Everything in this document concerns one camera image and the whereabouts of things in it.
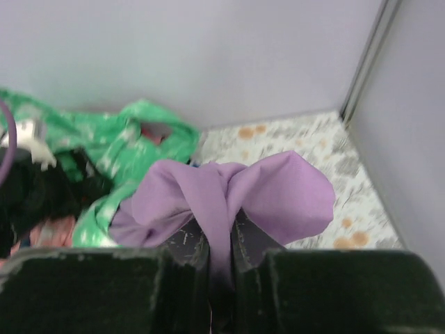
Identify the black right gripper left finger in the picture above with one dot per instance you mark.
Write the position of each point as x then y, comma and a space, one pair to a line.
109, 290

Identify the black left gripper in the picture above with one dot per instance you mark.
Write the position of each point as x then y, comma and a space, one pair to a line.
31, 195

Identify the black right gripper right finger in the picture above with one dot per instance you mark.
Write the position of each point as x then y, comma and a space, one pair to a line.
329, 291

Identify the purple cloth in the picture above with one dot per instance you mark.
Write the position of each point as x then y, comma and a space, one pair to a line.
283, 194

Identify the green tie-dye cloth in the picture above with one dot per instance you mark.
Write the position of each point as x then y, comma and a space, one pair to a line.
122, 146

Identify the pink patterned cloth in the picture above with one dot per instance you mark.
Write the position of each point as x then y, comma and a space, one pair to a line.
50, 233

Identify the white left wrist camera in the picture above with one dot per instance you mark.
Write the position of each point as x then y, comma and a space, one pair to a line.
32, 149

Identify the right aluminium frame post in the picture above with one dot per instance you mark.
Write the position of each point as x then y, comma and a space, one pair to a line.
383, 21

